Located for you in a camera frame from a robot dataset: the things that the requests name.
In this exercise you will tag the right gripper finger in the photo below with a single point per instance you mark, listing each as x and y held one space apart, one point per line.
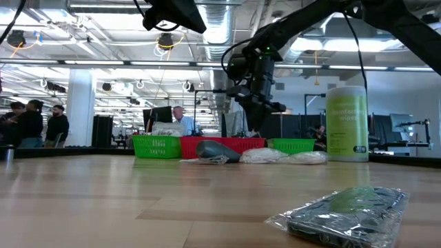
266 118
256 120

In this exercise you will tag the dark grey deodorant bottle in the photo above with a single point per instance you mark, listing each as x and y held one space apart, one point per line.
215 149

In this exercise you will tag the silver nail clipper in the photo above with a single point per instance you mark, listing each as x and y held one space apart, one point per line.
210 160

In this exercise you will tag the black comb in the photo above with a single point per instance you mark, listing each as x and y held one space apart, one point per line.
344 217

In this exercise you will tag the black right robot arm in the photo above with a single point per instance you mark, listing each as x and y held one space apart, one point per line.
303 20

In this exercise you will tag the black partition panels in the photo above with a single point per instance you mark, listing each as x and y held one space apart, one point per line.
299 125

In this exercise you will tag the green plastic basket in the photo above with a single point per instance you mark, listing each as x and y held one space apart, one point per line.
289 145
155 146

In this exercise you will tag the person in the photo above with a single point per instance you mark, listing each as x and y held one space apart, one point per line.
58 125
186 124
8 127
31 124
320 137

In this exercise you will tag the green disinfecting wipes canister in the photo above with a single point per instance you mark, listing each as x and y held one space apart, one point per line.
346 131

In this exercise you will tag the bright ceiling light panel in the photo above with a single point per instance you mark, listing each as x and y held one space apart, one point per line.
344 44

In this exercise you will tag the long horizontal light bar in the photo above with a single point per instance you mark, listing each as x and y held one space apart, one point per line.
93 62

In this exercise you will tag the black background monitor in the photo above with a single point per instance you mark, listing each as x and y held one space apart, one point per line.
158 117

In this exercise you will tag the grey desk monitor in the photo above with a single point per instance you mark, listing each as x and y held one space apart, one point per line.
399 122

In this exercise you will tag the white building column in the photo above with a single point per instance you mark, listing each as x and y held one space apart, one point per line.
79 110

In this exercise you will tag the black cabinet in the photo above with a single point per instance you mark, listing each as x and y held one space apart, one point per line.
102 131

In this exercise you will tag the silver ventilation duct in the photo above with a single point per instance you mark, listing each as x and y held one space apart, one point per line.
220 20

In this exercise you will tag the black metal stand frame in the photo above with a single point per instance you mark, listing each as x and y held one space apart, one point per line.
206 91

